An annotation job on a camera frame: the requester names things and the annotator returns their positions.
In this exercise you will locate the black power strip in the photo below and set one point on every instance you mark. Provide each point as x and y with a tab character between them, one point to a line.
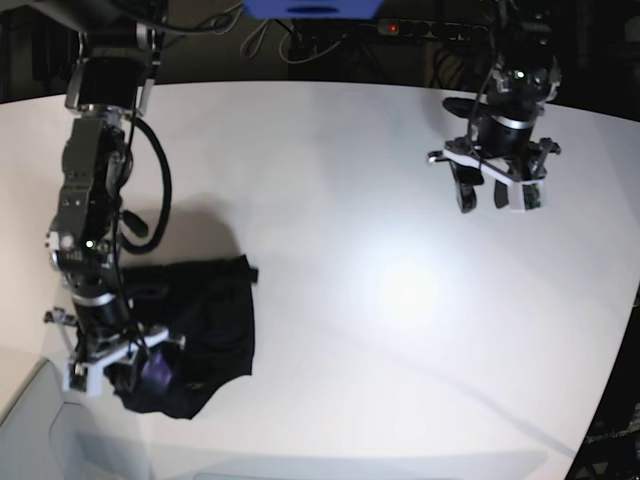
432	30

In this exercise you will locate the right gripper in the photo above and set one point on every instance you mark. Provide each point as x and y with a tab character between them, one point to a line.
120	353

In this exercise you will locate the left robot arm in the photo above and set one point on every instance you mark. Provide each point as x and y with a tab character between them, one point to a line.
522	77

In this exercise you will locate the black graphic t-shirt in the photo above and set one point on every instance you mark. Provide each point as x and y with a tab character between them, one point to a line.
210	304

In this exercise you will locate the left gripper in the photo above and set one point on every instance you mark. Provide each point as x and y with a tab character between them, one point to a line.
500	148

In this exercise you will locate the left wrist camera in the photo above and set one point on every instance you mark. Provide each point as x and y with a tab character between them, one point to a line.
527	195

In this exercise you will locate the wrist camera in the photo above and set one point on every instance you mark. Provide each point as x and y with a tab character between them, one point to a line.
527	195
84	378

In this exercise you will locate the black device on floor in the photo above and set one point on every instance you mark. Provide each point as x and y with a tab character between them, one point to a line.
55	49

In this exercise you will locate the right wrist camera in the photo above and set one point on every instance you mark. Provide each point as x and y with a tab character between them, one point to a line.
84	378

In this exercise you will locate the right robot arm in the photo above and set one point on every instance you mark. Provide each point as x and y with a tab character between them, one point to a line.
120	46

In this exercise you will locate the blue box overhead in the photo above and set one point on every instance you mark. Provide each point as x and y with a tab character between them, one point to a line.
312	9

